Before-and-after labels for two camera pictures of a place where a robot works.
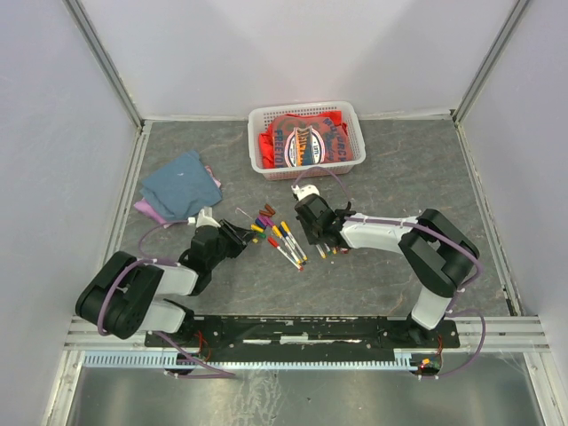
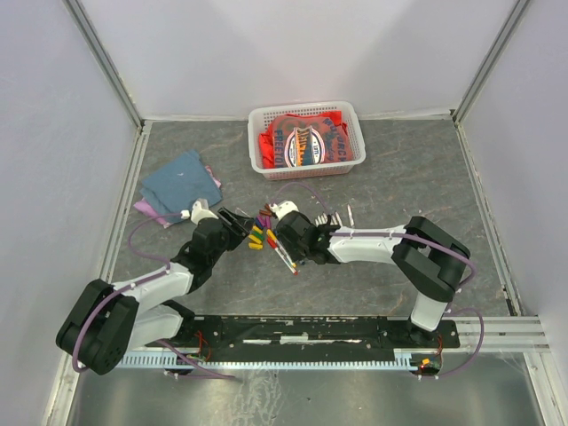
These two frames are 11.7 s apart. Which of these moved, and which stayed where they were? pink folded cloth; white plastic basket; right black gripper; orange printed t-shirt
Moved: right black gripper
Stayed: orange printed t-shirt; white plastic basket; pink folded cloth
